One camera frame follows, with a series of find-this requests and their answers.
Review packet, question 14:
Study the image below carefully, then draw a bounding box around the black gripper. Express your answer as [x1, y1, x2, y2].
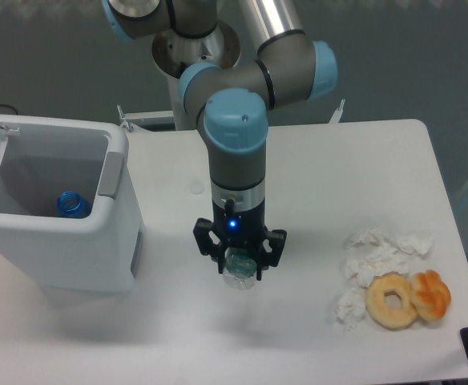
[192, 201, 287, 281]

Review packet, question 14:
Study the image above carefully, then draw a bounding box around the clear green-label plastic bottle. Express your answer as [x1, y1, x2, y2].
[222, 248, 257, 290]

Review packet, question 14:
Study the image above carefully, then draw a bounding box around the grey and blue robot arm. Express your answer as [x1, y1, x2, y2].
[103, 1, 338, 278]

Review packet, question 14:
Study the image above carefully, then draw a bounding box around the white bottle cap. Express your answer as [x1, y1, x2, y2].
[189, 180, 205, 195]

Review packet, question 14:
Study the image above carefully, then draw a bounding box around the blue plastic bottle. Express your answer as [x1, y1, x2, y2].
[56, 191, 91, 219]

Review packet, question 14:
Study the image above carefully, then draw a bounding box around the large crumpled white tissue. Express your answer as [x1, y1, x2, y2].
[343, 227, 434, 288]

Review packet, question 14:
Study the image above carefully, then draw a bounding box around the small crumpled white tissue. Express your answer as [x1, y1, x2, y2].
[335, 287, 366, 330]

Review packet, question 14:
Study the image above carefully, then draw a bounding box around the orange twisted bread roll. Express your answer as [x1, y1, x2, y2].
[409, 269, 451, 322]

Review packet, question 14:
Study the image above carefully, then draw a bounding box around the white trash bin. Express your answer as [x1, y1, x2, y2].
[0, 115, 144, 293]

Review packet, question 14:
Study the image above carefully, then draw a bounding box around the ring doughnut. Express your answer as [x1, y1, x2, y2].
[365, 274, 418, 330]

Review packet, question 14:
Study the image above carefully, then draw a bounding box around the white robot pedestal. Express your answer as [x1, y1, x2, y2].
[115, 22, 241, 132]

